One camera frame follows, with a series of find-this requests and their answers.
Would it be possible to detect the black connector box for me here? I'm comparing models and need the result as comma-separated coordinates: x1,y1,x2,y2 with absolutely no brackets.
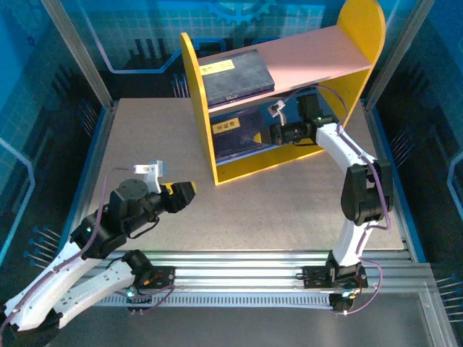
125,288,153,314
331,292,358,315

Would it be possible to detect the yellow two-tier bookshelf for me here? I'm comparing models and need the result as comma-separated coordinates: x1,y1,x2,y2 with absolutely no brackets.
179,0,386,185

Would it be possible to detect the grey steel platform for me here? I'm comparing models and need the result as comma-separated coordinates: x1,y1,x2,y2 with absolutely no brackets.
21,288,459,347

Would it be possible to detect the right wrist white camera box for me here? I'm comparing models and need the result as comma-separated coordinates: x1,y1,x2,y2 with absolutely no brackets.
266,100,287,126

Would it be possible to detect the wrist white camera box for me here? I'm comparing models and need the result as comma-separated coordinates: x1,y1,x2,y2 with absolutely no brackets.
266,100,287,126
132,160,169,194

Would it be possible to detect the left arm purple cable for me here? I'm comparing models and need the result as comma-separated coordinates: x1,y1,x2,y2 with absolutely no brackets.
0,166,178,332

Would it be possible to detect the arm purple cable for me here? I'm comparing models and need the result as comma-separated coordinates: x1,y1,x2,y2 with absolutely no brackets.
0,166,178,332
280,85,392,317

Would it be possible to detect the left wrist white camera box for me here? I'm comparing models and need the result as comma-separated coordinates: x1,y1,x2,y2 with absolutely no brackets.
132,160,169,194

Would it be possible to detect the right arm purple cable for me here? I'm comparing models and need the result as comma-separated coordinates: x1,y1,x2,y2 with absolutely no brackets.
280,85,392,317

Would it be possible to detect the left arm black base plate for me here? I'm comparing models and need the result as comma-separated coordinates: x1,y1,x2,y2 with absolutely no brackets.
143,265,178,290

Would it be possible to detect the blue-edged aluminium side rail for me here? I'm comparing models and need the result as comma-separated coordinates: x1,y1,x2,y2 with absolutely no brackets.
361,100,427,263
54,100,120,263

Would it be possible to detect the aluminium mounting rail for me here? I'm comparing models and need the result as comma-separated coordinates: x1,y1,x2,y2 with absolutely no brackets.
45,249,435,292

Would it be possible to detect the slotted grey cable duct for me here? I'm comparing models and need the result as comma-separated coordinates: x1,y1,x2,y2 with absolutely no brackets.
97,291,336,310

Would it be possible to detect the aluminium frame post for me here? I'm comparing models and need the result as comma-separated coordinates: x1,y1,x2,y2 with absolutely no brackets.
364,0,435,109
40,0,114,109

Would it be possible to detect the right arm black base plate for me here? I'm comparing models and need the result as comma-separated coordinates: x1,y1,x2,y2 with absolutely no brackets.
302,265,368,290

